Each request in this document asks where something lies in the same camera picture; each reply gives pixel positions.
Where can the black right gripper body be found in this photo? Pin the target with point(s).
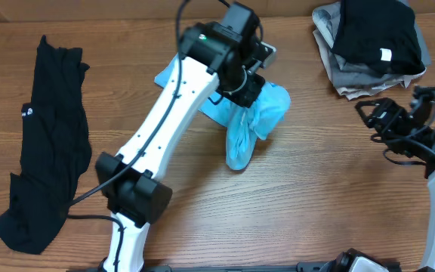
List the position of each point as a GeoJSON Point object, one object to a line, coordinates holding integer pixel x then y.
{"type": "Point", "coordinates": [385, 114]}

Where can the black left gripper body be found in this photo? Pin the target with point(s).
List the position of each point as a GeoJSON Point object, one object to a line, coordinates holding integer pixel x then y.
{"type": "Point", "coordinates": [242, 88]}

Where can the light blue t-shirt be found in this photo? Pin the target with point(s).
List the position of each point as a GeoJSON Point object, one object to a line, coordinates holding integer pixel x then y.
{"type": "Point", "coordinates": [245, 125]}

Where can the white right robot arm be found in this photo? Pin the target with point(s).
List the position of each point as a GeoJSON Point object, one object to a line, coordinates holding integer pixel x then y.
{"type": "Point", "coordinates": [407, 133]}

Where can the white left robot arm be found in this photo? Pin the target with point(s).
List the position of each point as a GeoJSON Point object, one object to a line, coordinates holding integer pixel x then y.
{"type": "Point", "coordinates": [212, 58]}

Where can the folded beige garment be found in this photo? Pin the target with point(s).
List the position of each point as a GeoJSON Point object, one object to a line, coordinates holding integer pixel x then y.
{"type": "Point", "coordinates": [354, 91]}

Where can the folded grey garment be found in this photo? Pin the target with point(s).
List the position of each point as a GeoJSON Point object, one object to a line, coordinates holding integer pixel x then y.
{"type": "Point", "coordinates": [326, 19]}

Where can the black garment on left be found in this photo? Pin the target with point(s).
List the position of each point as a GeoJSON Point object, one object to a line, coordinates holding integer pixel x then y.
{"type": "Point", "coordinates": [55, 151]}

